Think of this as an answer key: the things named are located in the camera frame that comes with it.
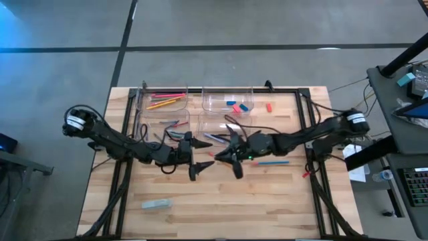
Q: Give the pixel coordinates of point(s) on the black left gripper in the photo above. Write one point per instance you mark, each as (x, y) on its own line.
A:
(177, 155)

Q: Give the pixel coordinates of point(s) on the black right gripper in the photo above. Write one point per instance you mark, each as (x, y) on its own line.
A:
(261, 147)

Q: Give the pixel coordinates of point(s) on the green crayon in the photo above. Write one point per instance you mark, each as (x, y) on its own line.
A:
(175, 135)

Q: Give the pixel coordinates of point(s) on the blue pencil pink eraser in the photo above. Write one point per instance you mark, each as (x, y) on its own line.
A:
(272, 163)

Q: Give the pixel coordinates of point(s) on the grey marker pen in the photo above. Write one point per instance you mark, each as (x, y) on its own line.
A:
(168, 122)

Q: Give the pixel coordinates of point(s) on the green pen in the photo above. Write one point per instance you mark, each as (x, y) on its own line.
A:
(157, 136)

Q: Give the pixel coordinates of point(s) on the orange pencil pink eraser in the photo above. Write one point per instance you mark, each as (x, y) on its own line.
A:
(174, 99)

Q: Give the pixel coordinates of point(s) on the yellow pencil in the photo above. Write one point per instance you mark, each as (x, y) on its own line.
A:
(162, 104)

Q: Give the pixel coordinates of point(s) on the green pencil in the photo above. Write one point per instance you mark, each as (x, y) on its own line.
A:
(160, 99)

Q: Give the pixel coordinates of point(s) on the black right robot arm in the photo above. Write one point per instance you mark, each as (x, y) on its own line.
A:
(317, 132)

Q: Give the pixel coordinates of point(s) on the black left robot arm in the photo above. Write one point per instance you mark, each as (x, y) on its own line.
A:
(110, 140)

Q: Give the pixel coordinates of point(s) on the black pen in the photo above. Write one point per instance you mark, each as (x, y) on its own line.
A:
(222, 136)

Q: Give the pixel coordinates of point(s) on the blue-grey pen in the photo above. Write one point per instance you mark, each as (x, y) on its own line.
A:
(213, 137)

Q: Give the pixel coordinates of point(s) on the clear plastic bin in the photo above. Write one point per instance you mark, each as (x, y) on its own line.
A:
(150, 117)
(207, 124)
(214, 97)
(143, 90)

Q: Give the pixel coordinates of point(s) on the red eraser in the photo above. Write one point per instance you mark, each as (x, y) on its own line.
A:
(269, 107)

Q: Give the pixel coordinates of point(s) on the pale grey stapler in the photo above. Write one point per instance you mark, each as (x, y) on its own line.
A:
(156, 204)

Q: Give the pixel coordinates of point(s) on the black clamp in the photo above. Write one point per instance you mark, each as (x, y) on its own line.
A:
(269, 86)

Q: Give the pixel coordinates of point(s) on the red tag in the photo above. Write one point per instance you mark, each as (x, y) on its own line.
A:
(306, 174)

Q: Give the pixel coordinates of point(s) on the white paper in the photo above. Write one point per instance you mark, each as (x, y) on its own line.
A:
(356, 173)

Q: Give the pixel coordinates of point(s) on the black support beam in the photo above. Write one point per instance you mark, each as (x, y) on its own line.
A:
(371, 153)

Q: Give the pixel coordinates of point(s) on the clear water bottle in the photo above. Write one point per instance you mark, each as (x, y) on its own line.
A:
(382, 175)

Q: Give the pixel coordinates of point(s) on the grey side desk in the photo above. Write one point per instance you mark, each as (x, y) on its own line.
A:
(384, 110)

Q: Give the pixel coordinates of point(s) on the small black floor object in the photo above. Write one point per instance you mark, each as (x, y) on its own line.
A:
(388, 213)

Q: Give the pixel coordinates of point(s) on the grey metal stand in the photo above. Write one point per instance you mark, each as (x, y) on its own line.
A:
(26, 164)

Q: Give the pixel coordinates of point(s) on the black keyboard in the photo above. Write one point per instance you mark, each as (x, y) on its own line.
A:
(416, 187)

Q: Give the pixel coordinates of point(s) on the teal box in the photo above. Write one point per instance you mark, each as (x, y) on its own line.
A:
(406, 79)

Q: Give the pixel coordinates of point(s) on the tablet with blue screen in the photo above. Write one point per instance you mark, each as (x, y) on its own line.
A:
(416, 112)

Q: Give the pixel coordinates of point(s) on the dark device blue light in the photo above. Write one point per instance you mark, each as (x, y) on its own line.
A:
(7, 144)

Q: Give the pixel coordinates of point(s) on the black stand pole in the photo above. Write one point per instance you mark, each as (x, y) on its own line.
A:
(404, 56)

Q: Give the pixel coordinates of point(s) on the black device with label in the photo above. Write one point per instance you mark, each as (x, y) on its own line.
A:
(420, 83)

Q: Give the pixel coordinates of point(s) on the dark grey desk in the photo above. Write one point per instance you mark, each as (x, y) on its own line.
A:
(421, 221)

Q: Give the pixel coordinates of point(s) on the black aluminium table frame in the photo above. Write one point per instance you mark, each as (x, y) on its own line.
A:
(194, 90)

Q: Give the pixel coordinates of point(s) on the grey clamp post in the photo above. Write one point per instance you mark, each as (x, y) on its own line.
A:
(144, 84)

